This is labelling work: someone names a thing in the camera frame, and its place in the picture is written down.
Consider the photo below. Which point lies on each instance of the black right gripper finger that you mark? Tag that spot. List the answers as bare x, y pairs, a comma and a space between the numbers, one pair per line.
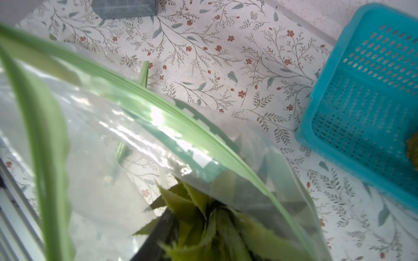
165, 232

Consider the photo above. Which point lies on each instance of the yellow orange pineapple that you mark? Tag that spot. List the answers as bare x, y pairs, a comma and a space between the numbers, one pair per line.
211, 231

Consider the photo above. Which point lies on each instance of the clear zip-top bag green seal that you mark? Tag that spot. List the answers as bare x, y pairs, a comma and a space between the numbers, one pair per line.
143, 77

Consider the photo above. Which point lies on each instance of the teal plastic basket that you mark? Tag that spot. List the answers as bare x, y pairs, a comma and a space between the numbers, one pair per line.
364, 106

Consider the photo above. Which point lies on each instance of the grey glasses case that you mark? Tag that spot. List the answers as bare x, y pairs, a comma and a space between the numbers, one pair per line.
113, 9

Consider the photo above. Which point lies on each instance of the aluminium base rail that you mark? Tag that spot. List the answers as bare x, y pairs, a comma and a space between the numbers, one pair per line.
21, 235

